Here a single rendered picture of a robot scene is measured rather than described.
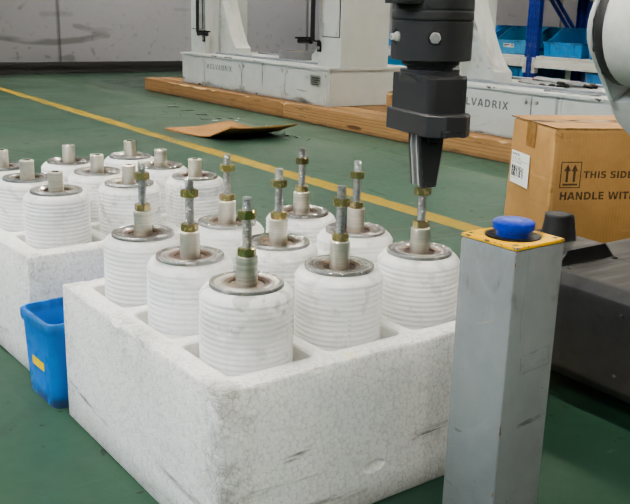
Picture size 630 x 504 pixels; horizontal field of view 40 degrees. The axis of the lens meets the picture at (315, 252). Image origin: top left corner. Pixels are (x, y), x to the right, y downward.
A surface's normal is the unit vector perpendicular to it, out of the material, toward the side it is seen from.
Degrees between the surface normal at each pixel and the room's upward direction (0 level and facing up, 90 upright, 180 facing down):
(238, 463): 90
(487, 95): 90
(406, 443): 90
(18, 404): 0
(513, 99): 90
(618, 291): 46
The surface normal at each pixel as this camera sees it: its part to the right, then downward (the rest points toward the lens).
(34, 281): 0.62, 0.22
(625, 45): -0.81, 0.37
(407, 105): -0.91, 0.09
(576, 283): -0.57, -0.57
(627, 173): 0.18, 0.26
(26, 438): 0.03, -0.96
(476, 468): -0.80, 0.14
